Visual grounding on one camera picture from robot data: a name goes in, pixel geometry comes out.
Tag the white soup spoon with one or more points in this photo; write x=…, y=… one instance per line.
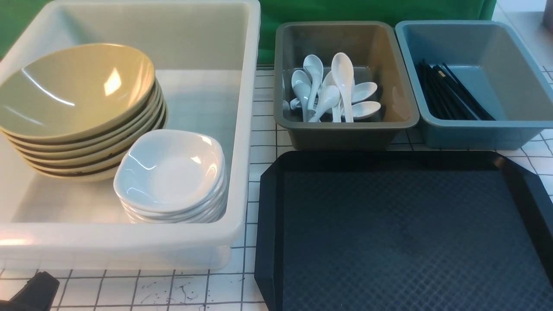
x=343, y=74

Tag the black plastic serving tray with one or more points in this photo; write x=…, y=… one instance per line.
x=403, y=231

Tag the stack of yellow bowls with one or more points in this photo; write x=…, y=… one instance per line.
x=100, y=160

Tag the black chopsticks in bin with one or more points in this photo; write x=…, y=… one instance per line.
x=446, y=96

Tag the blue-grey chopstick bin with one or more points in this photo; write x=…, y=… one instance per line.
x=492, y=62

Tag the yellow noodle bowl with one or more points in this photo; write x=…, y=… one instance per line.
x=75, y=92

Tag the green backdrop cloth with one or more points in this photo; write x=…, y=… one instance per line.
x=17, y=14

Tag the white square dish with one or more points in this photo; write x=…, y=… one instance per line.
x=188, y=211
x=170, y=170

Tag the white spoons in bin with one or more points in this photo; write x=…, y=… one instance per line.
x=317, y=94

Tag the large white plastic tub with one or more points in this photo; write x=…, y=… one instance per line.
x=204, y=53

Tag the grey-brown spoon bin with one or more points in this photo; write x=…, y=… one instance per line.
x=376, y=57

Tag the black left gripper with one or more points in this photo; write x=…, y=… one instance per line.
x=37, y=295

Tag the stack of white dishes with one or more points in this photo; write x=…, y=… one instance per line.
x=206, y=216

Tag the top stacked yellow bowl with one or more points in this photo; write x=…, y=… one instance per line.
x=107, y=134

